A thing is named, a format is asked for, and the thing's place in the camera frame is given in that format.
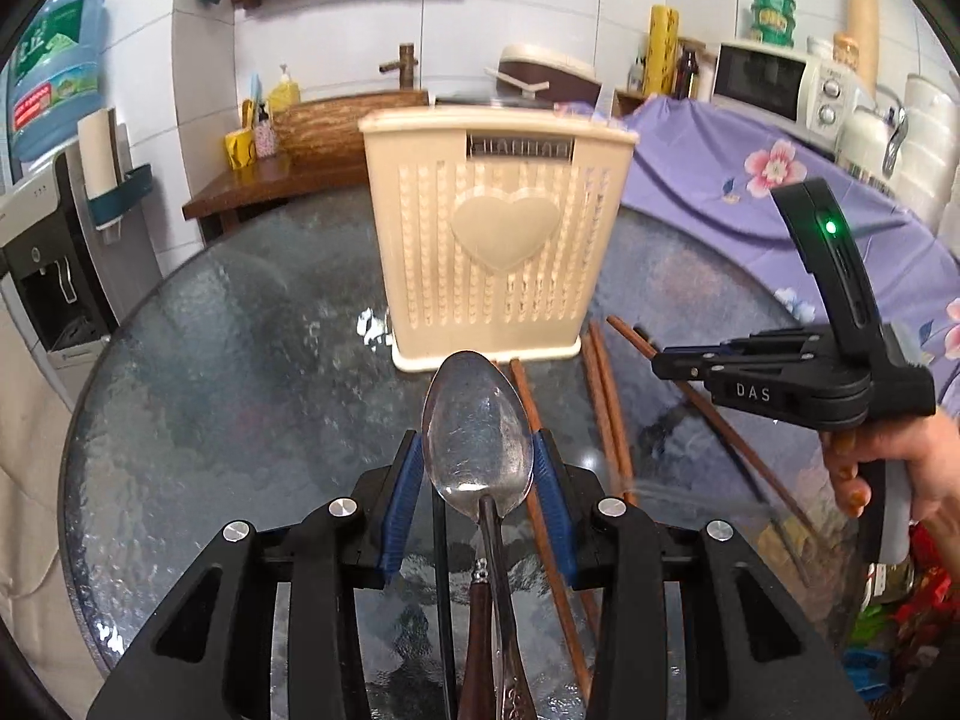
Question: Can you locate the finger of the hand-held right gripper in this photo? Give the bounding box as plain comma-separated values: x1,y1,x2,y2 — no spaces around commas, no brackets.
705,330,824,367
651,347,725,392

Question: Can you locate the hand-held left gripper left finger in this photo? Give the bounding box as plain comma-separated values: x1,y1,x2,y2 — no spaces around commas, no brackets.
86,431,425,720

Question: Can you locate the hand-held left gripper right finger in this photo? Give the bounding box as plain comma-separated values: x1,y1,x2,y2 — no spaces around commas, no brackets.
529,427,871,720

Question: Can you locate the brown wooden chopstick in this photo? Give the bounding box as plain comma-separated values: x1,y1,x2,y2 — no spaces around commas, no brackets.
596,326,638,507
508,358,597,698
606,315,822,541
587,321,625,500

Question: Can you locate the metal spoon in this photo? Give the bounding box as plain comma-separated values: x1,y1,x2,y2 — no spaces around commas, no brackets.
420,350,539,720

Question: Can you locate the black chopstick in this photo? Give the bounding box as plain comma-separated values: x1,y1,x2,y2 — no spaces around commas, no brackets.
433,491,457,720

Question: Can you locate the beige plastic utensil holder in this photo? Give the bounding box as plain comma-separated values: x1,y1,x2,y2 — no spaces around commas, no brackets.
358,106,640,374

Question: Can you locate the person's right hand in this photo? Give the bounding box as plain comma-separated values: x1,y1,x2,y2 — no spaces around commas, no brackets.
821,405,960,535

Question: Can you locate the purple floral cloth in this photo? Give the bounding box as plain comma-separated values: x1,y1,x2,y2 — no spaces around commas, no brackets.
600,94,960,440

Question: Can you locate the white kettle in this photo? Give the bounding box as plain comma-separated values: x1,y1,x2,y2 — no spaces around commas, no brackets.
836,100,914,190

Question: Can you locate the stack of white bowls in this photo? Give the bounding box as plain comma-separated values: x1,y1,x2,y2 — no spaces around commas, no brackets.
896,73,960,227

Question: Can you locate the white microwave oven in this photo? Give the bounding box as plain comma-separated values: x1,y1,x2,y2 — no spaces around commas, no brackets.
710,40,857,156

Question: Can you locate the dark brown glass bottle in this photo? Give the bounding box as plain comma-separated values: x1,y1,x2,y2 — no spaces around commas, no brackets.
675,45,703,101

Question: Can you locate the white and brown rice cooker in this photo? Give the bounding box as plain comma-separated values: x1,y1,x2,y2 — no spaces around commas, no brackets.
493,43,602,110

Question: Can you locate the white pot with glass lid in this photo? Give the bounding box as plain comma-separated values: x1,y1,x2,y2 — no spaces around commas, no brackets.
435,90,560,112

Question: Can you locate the stack of green tubs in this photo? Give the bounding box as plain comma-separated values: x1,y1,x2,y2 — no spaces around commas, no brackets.
750,0,798,44

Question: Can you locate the wooden washstand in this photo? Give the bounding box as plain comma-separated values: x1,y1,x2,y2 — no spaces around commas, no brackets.
182,160,376,239

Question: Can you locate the tall beige roll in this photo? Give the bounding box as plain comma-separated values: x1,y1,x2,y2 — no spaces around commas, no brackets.
844,0,880,91

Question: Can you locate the beige cloth cover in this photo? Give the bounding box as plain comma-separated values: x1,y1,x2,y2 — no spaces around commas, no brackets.
0,298,100,620

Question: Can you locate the woven pattern wash basin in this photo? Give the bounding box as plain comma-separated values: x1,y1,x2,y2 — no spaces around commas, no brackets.
274,90,430,167

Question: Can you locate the yellow cup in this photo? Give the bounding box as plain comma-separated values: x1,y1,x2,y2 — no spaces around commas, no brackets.
225,127,260,173

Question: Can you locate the bronze faucet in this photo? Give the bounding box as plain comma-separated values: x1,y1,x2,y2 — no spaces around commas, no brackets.
377,43,419,92

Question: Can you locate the yellow soap pump bottle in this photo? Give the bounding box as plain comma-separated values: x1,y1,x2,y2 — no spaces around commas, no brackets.
268,64,302,115

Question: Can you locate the white water dispenser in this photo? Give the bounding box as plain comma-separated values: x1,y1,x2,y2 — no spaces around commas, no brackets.
0,154,121,365

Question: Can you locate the blue water jug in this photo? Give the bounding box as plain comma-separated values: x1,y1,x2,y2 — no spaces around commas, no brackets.
7,0,107,164

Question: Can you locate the wooden handled utensil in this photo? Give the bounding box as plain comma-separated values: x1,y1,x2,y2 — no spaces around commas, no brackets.
457,561,497,720

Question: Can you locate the teal wall holder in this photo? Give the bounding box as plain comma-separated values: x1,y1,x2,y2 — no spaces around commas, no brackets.
86,163,156,232

